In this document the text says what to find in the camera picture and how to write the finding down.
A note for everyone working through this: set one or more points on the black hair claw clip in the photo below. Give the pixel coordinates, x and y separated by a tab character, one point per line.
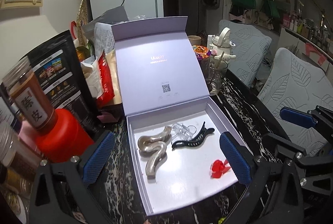
196	141

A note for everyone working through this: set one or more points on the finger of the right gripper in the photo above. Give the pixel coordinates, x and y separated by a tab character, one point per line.
285	149
320	118

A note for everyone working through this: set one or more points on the glass mug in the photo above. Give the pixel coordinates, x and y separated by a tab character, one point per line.
216	72

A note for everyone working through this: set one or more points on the brown spice plastic jar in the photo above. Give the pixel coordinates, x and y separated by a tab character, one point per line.
16	155

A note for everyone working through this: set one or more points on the black snack bag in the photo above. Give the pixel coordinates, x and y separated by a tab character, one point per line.
58	70

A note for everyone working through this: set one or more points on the pearl silver hair claw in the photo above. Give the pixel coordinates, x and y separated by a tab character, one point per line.
144	141

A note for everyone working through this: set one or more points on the woven straw fan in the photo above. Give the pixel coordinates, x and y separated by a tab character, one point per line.
82	15

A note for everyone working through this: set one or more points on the red snack packet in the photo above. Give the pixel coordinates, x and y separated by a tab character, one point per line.
106	82

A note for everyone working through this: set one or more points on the clear plastic hair clip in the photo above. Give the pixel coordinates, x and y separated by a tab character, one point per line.
180	132

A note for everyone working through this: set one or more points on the white mini fridge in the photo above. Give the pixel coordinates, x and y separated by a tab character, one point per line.
133	8

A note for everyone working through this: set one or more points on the lavender gift box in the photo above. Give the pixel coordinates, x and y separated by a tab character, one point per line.
161	84

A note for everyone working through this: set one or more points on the orange peel labelled jar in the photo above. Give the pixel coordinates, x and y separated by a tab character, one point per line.
23	87

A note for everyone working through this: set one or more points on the near leaf pattern chair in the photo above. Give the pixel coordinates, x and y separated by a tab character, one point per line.
299	85

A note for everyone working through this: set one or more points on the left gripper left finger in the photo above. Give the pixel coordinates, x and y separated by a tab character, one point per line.
60	192

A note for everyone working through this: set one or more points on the far leaf pattern chair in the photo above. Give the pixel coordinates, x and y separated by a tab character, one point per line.
251	46

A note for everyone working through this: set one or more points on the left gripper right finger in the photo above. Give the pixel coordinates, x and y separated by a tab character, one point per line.
273	191

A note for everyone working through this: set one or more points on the red cylindrical canister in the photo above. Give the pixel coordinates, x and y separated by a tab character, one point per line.
66	139

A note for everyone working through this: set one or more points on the leaf pattern chair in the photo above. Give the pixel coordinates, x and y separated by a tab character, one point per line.
299	85
251	46

